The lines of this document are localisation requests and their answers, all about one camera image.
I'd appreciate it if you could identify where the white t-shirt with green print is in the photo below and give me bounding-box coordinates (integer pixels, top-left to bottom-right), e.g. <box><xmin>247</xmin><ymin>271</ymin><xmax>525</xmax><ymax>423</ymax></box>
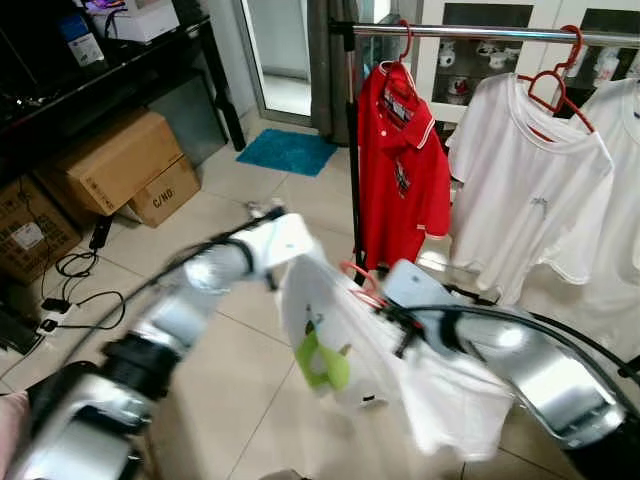
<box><xmin>278</xmin><ymin>253</ymin><xmax>518</xmax><ymax>463</ymax></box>

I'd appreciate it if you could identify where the glass door with grey frame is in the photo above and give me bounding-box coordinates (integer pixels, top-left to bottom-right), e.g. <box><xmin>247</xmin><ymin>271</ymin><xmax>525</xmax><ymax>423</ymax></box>
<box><xmin>238</xmin><ymin>0</ymin><xmax>313</xmax><ymax>127</ymax></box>

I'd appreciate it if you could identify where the black metal clothes rack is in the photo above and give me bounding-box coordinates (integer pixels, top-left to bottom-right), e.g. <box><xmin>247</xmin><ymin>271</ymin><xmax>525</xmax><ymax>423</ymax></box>
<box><xmin>330</xmin><ymin>20</ymin><xmax>640</xmax><ymax>373</ymax></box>

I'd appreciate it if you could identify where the red plastic hanger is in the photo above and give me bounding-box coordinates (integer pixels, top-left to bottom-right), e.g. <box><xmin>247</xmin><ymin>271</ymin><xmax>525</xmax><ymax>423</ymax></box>
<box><xmin>517</xmin><ymin>25</ymin><xmax>597</xmax><ymax>134</ymax></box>
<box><xmin>340</xmin><ymin>260</ymin><xmax>388</xmax><ymax>308</ymax></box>
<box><xmin>383</xmin><ymin>20</ymin><xmax>417</xmax><ymax>73</ymax></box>

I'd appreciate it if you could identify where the blue and white box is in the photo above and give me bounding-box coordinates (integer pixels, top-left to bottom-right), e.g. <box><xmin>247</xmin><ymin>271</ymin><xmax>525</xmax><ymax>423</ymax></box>
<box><xmin>55</xmin><ymin>12</ymin><xmax>107</xmax><ymax>69</ymax></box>

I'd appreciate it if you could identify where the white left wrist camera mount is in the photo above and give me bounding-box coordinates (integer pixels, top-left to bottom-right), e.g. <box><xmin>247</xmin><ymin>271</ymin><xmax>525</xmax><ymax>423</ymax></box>
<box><xmin>235</xmin><ymin>210</ymin><xmax>321</xmax><ymax>281</ymax></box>

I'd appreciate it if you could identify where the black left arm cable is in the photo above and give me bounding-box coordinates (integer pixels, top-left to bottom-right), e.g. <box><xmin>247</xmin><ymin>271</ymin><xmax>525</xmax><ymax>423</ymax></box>
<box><xmin>55</xmin><ymin>215</ymin><xmax>271</xmax><ymax>381</ymax></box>

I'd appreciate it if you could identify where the plain white t-shirt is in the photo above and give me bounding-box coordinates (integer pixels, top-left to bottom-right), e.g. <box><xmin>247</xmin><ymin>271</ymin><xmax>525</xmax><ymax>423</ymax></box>
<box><xmin>446</xmin><ymin>72</ymin><xmax>617</xmax><ymax>307</ymax></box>
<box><xmin>575</xmin><ymin>78</ymin><xmax>640</xmax><ymax>363</ymax></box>

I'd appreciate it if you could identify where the black shelf table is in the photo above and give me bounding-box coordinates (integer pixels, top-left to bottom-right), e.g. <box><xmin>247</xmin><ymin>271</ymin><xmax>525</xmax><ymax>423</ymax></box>
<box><xmin>0</xmin><ymin>12</ymin><xmax>247</xmax><ymax>186</ymax></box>

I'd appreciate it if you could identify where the white glass door cabinet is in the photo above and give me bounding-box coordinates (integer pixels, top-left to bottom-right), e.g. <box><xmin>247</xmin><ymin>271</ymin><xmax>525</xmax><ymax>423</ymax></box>
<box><xmin>414</xmin><ymin>0</ymin><xmax>640</xmax><ymax>123</ymax></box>

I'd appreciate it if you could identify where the large brown cardboard box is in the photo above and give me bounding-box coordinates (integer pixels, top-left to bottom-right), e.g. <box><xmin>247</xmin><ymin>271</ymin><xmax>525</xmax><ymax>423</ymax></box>
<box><xmin>38</xmin><ymin>108</ymin><xmax>187</xmax><ymax>217</ymax></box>

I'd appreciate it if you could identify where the black floor cable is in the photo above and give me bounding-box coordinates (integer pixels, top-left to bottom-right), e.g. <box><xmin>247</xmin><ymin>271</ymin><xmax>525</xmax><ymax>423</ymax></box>
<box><xmin>38</xmin><ymin>248</ymin><xmax>126</xmax><ymax>333</ymax></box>

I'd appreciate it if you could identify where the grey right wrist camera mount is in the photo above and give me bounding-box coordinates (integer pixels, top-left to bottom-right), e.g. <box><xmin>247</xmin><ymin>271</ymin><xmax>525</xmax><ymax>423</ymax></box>
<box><xmin>383</xmin><ymin>260</ymin><xmax>473</xmax><ymax>339</ymax></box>

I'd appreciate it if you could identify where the black power adapter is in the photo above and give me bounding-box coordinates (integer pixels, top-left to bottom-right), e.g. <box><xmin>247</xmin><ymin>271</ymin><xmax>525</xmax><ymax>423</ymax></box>
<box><xmin>89</xmin><ymin>214</ymin><xmax>114</xmax><ymax>252</ymax></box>

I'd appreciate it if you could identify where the cardboard box with white label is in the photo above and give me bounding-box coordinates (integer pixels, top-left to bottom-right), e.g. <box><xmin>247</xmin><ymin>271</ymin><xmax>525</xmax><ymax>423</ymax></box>
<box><xmin>0</xmin><ymin>178</ymin><xmax>83</xmax><ymax>287</ymax></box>

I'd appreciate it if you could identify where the red polo shirt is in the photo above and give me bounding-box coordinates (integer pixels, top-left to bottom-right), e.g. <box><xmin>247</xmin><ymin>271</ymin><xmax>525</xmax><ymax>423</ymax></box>
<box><xmin>357</xmin><ymin>62</ymin><xmax>453</xmax><ymax>273</ymax></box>

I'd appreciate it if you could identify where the blue floor mat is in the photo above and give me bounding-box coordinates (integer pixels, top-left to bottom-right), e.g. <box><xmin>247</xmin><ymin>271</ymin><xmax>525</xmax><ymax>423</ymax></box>
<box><xmin>236</xmin><ymin>128</ymin><xmax>339</xmax><ymax>178</ymax></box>

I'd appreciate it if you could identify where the grey curtain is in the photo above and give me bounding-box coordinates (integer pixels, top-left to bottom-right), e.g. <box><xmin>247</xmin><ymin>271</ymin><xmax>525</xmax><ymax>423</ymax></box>
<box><xmin>305</xmin><ymin>0</ymin><xmax>363</xmax><ymax>147</ymax></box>

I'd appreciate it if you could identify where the white carton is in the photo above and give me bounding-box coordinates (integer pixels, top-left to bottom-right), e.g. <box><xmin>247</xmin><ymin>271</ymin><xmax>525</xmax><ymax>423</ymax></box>
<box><xmin>85</xmin><ymin>0</ymin><xmax>182</xmax><ymax>44</ymax></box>

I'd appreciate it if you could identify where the small printed cardboard box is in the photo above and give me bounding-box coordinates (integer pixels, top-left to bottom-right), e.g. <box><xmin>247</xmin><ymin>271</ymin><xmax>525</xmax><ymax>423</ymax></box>
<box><xmin>127</xmin><ymin>155</ymin><xmax>202</xmax><ymax>228</ymax></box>

